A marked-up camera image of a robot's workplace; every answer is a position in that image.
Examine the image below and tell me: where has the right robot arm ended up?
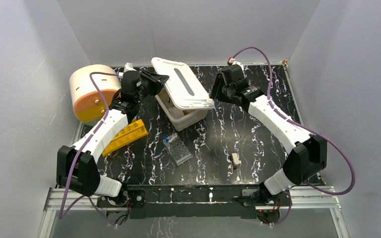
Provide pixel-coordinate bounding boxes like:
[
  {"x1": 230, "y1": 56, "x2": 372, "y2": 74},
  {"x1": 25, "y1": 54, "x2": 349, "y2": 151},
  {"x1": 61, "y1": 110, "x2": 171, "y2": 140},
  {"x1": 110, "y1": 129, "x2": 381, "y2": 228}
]
[{"x1": 210, "y1": 64, "x2": 327, "y2": 205}]

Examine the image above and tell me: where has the white bin lid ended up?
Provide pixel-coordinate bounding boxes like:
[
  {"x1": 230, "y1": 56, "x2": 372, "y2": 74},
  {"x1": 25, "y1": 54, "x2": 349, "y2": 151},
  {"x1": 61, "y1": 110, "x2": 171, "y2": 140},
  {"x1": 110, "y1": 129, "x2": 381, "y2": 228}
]
[{"x1": 151, "y1": 57, "x2": 214, "y2": 110}]

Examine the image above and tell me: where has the clear acrylic tube rack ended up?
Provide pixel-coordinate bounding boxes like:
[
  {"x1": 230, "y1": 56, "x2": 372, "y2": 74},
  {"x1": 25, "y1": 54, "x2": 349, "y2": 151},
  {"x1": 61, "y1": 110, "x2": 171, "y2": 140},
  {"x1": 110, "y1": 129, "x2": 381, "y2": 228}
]
[{"x1": 163, "y1": 133, "x2": 192, "y2": 166}]

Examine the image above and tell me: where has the black mounting base rail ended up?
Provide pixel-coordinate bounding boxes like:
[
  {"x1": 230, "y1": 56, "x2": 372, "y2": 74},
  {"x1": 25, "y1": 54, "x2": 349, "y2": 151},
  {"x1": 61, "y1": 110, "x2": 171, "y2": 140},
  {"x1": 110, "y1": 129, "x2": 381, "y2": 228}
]
[{"x1": 97, "y1": 184, "x2": 290, "y2": 219}]

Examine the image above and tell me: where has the beige plastic bin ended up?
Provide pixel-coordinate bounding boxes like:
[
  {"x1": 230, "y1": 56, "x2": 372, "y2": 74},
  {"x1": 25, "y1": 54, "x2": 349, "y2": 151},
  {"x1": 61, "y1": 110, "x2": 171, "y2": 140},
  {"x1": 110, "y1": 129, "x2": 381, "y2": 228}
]
[{"x1": 155, "y1": 89, "x2": 208, "y2": 131}]

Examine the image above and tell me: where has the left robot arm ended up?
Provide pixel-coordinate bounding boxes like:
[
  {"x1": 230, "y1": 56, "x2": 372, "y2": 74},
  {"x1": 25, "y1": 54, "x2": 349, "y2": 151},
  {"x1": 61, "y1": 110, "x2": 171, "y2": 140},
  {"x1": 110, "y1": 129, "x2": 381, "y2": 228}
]
[{"x1": 56, "y1": 70, "x2": 169, "y2": 206}]

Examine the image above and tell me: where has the cream and orange cylinder appliance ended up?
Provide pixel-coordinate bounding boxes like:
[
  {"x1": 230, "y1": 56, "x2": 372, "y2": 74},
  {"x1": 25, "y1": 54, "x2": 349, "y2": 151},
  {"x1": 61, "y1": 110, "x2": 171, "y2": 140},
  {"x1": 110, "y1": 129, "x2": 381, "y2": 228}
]
[{"x1": 69, "y1": 64, "x2": 121, "y2": 126}]

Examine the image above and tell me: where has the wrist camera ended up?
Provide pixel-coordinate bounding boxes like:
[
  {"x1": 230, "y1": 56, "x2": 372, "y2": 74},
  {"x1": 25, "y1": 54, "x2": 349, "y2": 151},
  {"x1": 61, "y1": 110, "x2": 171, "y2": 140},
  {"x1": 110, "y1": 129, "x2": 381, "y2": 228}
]
[
  {"x1": 123, "y1": 62, "x2": 135, "y2": 73},
  {"x1": 227, "y1": 57, "x2": 245, "y2": 71}
]

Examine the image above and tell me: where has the yellow test tube rack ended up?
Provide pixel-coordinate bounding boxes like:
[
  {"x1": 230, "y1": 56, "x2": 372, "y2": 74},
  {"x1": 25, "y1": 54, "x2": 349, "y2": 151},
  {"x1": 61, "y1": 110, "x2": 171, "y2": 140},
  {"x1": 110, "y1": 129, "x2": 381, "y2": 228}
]
[{"x1": 102, "y1": 119, "x2": 148, "y2": 157}]

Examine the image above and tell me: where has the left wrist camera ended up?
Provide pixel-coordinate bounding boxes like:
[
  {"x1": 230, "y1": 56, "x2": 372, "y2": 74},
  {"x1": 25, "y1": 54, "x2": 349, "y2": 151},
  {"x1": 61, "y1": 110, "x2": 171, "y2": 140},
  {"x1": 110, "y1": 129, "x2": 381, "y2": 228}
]
[{"x1": 123, "y1": 62, "x2": 135, "y2": 73}]

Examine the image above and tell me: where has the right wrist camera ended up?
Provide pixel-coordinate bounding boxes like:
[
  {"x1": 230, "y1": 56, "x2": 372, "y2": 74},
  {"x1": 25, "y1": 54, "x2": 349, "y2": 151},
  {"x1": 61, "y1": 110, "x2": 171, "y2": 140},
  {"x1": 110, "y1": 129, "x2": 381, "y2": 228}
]
[{"x1": 227, "y1": 57, "x2": 245, "y2": 71}]

